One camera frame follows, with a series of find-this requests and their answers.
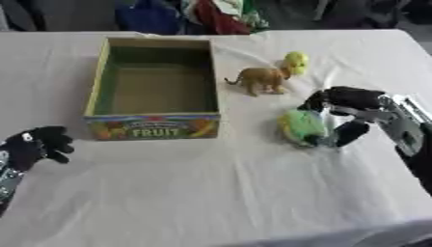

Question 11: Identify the green round toy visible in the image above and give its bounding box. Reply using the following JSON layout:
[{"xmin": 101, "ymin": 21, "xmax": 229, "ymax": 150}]
[{"xmin": 275, "ymin": 108, "xmax": 331, "ymax": 149}]

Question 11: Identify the brown toy animal figure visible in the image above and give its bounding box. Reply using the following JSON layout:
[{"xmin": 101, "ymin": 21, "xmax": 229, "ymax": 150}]
[{"xmin": 223, "ymin": 66, "xmax": 294, "ymax": 97}]

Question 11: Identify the yellow-green toy fruit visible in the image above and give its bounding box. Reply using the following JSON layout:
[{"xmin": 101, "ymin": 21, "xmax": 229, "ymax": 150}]
[{"xmin": 282, "ymin": 50, "xmax": 311, "ymax": 77}]

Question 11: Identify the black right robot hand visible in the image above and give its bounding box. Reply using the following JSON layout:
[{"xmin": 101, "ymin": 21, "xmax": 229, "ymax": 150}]
[{"xmin": 295, "ymin": 85, "xmax": 389, "ymax": 149}]

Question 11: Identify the cardboard box with green inside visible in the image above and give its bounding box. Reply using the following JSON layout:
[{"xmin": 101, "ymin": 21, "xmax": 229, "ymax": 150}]
[{"xmin": 82, "ymin": 36, "xmax": 223, "ymax": 142}]

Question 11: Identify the dark chair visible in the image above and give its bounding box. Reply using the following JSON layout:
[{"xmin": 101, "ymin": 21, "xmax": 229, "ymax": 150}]
[{"xmin": 313, "ymin": 0, "xmax": 419, "ymax": 30}]

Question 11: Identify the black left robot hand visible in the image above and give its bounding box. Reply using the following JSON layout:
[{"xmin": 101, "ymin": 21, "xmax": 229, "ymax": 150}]
[{"xmin": 0, "ymin": 125, "xmax": 76, "ymax": 173}]

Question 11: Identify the blue bag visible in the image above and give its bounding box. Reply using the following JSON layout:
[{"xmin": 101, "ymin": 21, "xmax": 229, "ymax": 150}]
[{"xmin": 113, "ymin": 0, "xmax": 182, "ymax": 35}]

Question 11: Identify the red and green cloth pile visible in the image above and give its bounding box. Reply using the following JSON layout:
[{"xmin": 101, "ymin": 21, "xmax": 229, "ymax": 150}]
[{"xmin": 180, "ymin": 0, "xmax": 272, "ymax": 36}]

